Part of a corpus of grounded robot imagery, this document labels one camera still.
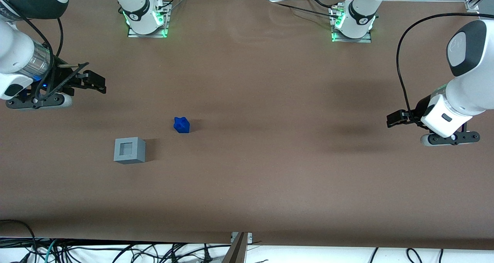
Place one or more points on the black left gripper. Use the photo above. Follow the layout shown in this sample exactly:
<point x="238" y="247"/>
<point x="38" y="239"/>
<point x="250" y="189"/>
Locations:
<point x="421" y="107"/>

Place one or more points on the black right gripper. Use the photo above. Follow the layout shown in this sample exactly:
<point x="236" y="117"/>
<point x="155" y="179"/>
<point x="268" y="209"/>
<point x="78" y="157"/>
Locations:
<point x="61" y="77"/>

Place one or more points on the blue plastic part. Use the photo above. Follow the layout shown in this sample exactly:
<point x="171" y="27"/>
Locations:
<point x="181" y="125"/>

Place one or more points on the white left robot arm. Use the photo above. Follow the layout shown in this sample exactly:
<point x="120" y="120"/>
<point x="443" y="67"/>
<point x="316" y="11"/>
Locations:
<point x="471" y="89"/>

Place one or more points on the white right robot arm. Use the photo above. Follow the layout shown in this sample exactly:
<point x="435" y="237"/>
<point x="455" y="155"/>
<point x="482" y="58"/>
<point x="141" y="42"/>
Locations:
<point x="15" y="50"/>

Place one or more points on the gray cube base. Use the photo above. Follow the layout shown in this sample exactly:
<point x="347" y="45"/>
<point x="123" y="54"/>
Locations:
<point x="129" y="151"/>

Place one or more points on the brown paper table cover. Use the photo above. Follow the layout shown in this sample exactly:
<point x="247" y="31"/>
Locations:
<point x="270" y="158"/>

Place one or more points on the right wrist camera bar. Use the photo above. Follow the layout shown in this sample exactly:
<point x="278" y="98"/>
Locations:
<point x="42" y="102"/>

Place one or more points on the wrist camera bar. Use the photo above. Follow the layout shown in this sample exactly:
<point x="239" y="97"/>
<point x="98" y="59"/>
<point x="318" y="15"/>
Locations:
<point x="42" y="102"/>
<point x="451" y="138"/>

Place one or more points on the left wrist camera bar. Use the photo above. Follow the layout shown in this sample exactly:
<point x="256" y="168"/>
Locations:
<point x="451" y="138"/>

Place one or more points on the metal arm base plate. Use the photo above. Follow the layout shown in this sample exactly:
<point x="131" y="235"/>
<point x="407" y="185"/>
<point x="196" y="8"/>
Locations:
<point x="152" y="32"/>
<point x="353" y="39"/>

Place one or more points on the aluminium corner bracket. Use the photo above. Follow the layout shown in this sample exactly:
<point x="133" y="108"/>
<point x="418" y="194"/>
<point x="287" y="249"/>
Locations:
<point x="472" y="5"/>

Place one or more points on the metal post with bracket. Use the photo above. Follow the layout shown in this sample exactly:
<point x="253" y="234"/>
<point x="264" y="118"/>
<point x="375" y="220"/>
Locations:
<point x="237" y="251"/>

